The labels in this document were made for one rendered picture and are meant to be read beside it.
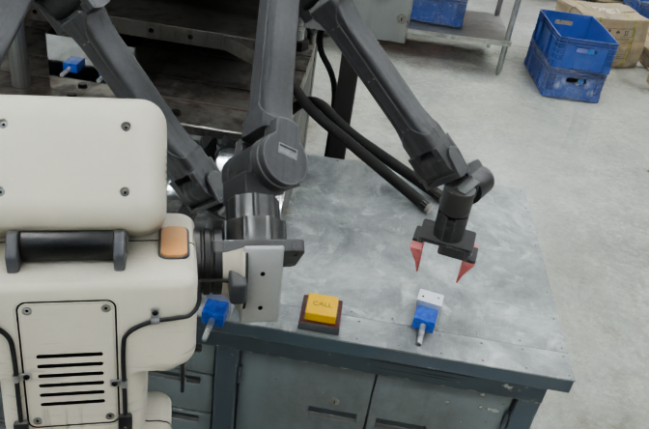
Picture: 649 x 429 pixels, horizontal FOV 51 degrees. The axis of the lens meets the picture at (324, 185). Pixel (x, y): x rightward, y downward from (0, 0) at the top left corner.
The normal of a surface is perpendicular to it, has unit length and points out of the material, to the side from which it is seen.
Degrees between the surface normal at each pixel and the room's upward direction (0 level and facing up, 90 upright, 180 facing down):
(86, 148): 48
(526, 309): 0
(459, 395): 90
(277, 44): 43
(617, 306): 0
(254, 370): 90
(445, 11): 92
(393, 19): 90
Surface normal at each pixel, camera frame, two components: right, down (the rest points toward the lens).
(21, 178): 0.22, -0.17
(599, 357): 0.13, -0.84
